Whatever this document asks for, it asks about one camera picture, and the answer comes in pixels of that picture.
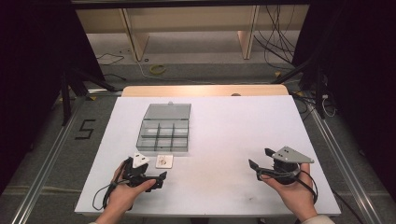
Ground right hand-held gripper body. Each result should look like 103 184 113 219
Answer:
271 146 315 186

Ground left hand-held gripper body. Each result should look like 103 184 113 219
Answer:
122 151 161 188

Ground person's left hand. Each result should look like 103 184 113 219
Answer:
106 158 157 215

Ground person's right hand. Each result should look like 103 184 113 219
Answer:
260 162 319 220

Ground small white card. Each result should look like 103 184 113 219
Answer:
155 154 175 170

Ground clear plastic compartment box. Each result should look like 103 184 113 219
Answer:
135 102 192 154

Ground black metal stand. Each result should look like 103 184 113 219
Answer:
271 57 331 120
59 66 120 127

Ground yellow tape roll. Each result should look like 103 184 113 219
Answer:
149 63 167 76

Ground black curtain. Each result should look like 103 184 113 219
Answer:
292 0 396 202
0 0 106 195

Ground right hand-held gripper cable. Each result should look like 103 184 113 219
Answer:
294 169 319 205

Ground hand-held gripper cable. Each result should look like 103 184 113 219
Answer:
92 159 132 212
294 169 319 205

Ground left hand-held gripper cable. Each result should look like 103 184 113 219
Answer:
92 159 132 212

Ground aluminium floor rail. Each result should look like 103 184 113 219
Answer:
306 99 386 224
10 88 124 224

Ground white floor cable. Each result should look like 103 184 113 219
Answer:
134 57 219 86

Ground bundle of black hanging cables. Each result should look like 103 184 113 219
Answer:
253 4 297 70

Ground thin black floor cable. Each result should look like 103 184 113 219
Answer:
95 51 126 67

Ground wooden desk frame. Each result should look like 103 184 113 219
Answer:
75 4 310 63

